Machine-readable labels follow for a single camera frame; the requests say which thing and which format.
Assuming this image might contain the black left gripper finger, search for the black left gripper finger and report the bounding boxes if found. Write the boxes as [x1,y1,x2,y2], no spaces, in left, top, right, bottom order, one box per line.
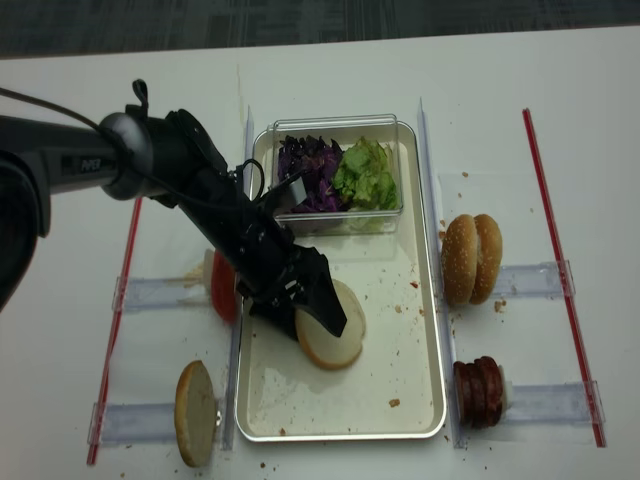
[299,259,347,337]

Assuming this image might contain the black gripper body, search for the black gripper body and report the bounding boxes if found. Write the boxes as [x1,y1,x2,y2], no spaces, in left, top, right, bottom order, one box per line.
[199,174,328,310]

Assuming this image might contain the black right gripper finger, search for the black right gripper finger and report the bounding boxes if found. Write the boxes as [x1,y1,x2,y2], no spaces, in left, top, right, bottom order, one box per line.
[248,300,298,342]

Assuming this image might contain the bun half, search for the bun half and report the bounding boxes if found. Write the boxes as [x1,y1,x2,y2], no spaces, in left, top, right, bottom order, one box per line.
[174,360,217,468]
[294,278,367,371]

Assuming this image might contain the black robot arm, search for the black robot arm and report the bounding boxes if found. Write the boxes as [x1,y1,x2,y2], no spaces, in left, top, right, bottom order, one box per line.
[1,80,347,336]

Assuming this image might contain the red tomato slice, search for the red tomato slice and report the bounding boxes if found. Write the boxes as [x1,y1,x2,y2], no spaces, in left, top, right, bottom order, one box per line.
[210,251,237,324]

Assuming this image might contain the green lettuce leaves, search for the green lettuce leaves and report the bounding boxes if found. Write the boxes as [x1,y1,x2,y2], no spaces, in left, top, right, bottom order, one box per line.
[332,137,398,210]

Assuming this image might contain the brown meat patty left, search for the brown meat patty left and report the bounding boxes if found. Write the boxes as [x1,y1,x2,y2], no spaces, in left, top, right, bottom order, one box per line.
[453,361,486,429]

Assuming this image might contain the brown meat patty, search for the brown meat patty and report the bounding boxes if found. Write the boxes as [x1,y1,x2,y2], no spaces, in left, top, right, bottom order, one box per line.
[474,356,504,428]
[453,361,486,429]

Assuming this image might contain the brown meat patty right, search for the brown meat patty right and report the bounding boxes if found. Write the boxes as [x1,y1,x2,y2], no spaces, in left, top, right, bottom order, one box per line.
[474,356,504,428]

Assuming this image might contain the white slice behind patties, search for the white slice behind patties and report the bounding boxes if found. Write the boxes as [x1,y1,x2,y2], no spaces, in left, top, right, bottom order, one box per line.
[498,365,513,417]

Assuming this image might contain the purple cabbage shreds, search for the purple cabbage shreds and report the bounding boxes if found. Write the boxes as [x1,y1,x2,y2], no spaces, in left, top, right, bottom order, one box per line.
[277,135,347,213]

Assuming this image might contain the white metal tray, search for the white metal tray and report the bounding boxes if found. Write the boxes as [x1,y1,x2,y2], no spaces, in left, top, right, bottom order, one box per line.
[235,124,446,442]

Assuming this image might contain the clear plastic container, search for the clear plastic container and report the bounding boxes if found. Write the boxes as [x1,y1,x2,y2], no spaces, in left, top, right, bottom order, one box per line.
[267,114,403,236]

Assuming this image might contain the clear holder upper left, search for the clear holder upper left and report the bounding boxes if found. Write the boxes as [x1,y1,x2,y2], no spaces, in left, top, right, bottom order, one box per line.
[112,277,210,312]

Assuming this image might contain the clear holder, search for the clear holder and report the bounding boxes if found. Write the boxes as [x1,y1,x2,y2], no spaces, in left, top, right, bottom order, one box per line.
[490,261,575,299]
[502,381,606,425]
[87,399,224,446]
[112,277,210,312]

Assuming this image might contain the sesame bun top left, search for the sesame bun top left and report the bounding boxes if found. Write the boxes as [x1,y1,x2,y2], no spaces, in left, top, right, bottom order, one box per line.
[441,214,478,306]

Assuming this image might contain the sesame bun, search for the sesame bun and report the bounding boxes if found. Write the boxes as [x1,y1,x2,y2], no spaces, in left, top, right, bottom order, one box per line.
[470,214,503,305]
[441,214,478,306]

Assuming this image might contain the sesame bun top right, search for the sesame bun top right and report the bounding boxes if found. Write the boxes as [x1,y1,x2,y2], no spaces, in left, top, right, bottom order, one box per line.
[470,214,503,305]

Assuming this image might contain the clear holder lower left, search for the clear holder lower left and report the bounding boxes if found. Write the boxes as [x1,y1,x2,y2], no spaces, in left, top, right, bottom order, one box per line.
[87,399,224,446]

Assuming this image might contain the left red tape strip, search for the left red tape strip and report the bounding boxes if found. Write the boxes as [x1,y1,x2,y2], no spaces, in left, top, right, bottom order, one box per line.
[86,199,142,467]

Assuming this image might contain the red tape strip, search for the red tape strip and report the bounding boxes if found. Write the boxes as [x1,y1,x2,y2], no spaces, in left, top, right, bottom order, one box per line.
[86,199,142,467]
[522,108,607,448]

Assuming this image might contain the clear holder upper right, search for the clear holder upper right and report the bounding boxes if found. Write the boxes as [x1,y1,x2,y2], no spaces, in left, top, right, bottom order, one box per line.
[490,261,575,299]

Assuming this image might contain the clear holder lower right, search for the clear holder lower right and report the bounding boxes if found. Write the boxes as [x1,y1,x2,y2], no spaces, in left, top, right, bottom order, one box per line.
[502,381,606,425]

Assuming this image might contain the right red tape strip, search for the right red tape strip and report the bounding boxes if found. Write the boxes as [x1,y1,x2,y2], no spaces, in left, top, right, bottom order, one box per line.
[522,108,607,448]

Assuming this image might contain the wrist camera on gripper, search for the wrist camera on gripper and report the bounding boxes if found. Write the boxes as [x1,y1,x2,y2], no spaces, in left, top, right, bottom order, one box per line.
[264,173,307,215]

